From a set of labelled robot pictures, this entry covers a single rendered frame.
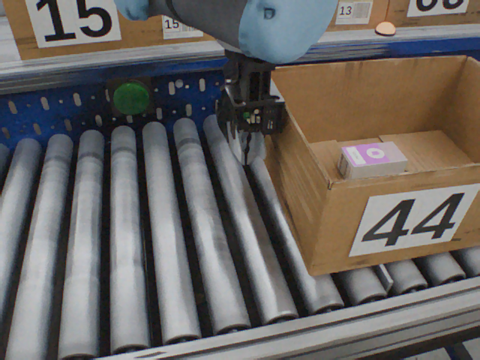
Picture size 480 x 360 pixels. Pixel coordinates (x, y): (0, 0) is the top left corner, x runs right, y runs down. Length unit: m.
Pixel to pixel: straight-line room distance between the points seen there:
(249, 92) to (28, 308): 0.41
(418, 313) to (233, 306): 0.24
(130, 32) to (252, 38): 0.58
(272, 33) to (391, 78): 0.52
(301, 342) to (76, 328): 0.28
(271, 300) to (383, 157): 0.32
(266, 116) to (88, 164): 0.37
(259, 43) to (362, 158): 0.44
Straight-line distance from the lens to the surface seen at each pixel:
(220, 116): 0.61
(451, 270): 0.65
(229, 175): 0.71
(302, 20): 0.31
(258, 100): 0.53
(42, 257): 0.65
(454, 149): 0.87
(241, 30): 0.29
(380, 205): 0.51
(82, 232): 0.66
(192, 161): 0.74
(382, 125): 0.83
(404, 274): 0.62
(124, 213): 0.67
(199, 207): 0.66
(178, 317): 0.54
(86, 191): 0.72
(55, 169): 0.80
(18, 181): 0.80
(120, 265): 0.60
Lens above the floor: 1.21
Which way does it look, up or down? 41 degrees down
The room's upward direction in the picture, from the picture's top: straight up
